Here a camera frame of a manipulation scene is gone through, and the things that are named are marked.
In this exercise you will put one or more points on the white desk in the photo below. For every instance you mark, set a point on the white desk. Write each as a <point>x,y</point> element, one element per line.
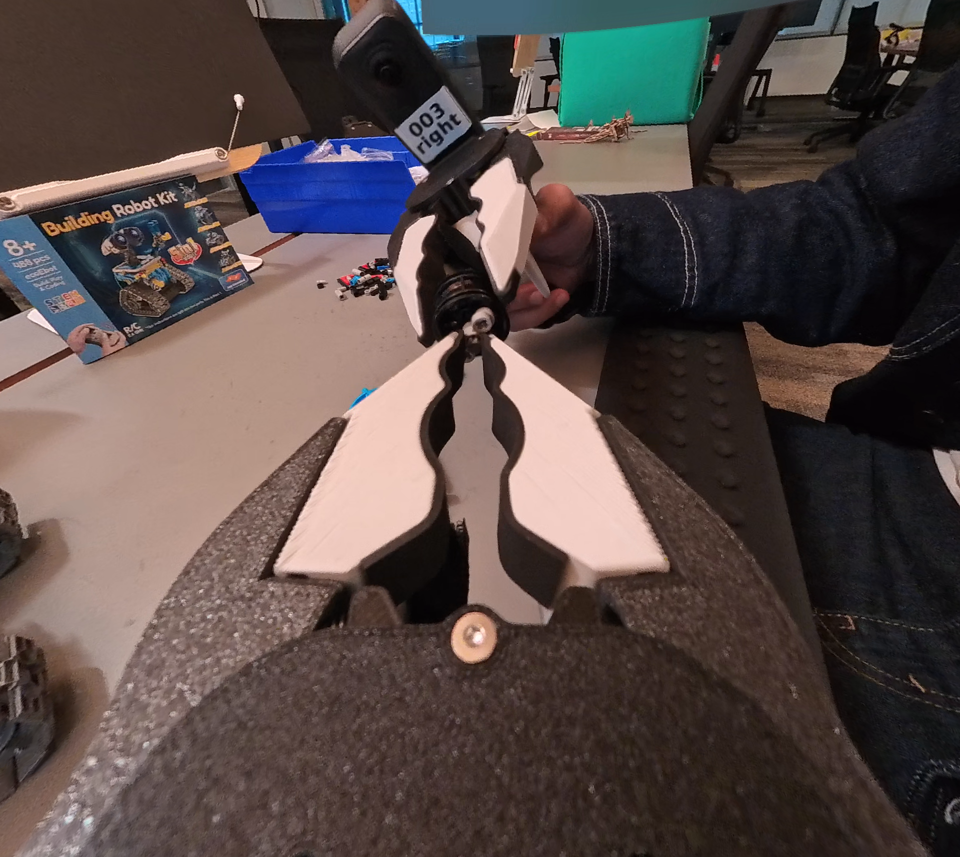
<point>150,422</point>

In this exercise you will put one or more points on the black wheel hub piece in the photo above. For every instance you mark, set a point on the black wheel hub piece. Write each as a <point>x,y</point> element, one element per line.
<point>465,306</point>

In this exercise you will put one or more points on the clear plastic bags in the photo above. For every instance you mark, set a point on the clear plastic bags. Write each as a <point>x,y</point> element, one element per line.
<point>345,152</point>

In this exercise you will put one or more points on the black board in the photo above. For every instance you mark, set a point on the black board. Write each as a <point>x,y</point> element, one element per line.
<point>112,32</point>

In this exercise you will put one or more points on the small robot kit box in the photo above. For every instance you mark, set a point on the small robot kit box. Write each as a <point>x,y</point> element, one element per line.
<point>127,264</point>

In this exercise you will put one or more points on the blue brick separator tool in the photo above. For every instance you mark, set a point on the blue brick separator tool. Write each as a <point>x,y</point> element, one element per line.
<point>365,393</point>

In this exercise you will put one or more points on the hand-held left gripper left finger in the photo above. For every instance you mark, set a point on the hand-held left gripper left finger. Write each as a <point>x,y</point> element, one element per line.
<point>367,489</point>

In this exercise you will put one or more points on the white bar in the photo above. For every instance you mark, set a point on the white bar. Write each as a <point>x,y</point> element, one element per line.
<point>112,178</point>

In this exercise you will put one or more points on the blue plastic bin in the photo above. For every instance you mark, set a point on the blue plastic bin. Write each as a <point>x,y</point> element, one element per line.
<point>330,197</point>

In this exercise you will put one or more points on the teal plastic tote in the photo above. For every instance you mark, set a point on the teal plastic tote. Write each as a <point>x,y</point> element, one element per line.
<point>630,69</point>

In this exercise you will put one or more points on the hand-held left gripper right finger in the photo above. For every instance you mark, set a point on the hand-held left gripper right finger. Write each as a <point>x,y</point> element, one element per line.
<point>585,497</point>

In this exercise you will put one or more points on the white round base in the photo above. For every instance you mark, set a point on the white round base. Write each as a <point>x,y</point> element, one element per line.
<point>251,264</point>

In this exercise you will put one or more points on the person's leg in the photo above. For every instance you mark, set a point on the person's leg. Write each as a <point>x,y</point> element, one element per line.
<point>862,572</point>

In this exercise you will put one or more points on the pile of small brick parts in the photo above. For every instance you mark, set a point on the pile of small brick parts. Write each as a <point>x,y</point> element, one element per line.
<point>367,279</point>

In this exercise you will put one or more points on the person's right hand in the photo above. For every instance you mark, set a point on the person's right hand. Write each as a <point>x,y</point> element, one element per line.
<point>566,242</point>

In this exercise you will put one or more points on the black office chair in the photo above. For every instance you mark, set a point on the black office chair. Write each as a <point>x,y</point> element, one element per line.
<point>855,69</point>
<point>937,39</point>

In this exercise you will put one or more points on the cotton swab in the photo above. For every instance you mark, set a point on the cotton swab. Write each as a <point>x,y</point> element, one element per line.
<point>236,122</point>

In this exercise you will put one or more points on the blue tracked toy robot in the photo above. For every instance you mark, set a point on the blue tracked toy robot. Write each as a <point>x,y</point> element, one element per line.
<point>22,684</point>

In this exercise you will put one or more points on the person's right forearm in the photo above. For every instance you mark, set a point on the person's right forearm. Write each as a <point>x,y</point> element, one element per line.
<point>750,234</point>

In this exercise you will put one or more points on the person's denim jacket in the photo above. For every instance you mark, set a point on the person's denim jacket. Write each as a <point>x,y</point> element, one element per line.
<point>900,377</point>

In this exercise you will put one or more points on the pile of wooden sticks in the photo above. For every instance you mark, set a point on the pile of wooden sticks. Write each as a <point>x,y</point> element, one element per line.
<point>592,131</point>

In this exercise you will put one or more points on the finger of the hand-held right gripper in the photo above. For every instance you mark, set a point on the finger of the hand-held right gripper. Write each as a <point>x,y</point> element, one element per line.
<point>510,219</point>
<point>416,272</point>

